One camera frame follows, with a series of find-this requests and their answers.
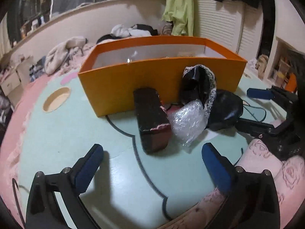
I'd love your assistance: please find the clear bubble wrap bundle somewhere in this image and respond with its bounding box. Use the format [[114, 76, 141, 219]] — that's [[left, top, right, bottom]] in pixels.
[[169, 100, 209, 148]]

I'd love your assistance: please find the black lace garment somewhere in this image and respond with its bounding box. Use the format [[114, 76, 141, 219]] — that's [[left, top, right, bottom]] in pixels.
[[179, 65, 217, 119]]

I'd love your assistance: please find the dark glossy rectangular box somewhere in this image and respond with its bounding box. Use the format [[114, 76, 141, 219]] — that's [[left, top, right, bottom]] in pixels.
[[133, 87, 172, 155]]

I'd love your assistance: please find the pink floral blanket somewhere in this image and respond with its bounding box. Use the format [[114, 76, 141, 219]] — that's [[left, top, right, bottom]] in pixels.
[[161, 139, 304, 228]]

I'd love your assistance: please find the lime green hanging garment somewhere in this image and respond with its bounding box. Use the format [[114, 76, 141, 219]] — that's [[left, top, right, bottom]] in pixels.
[[162, 0, 194, 36]]

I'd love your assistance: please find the white drawer cabinet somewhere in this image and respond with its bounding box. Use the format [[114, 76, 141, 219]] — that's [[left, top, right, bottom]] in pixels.
[[1, 56, 34, 106]]

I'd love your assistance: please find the orange cardboard box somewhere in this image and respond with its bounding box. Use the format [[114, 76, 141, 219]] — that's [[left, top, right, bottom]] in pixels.
[[78, 36, 247, 117]]

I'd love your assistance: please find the cream knit sweater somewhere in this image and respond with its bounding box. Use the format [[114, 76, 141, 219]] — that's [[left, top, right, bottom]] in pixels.
[[44, 36, 87, 76]]

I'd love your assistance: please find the white clothes pile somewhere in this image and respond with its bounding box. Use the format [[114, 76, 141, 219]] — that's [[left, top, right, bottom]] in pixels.
[[111, 24, 151, 38]]

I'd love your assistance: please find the black cable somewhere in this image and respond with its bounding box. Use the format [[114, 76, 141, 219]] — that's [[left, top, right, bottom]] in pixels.
[[241, 100, 267, 123]]

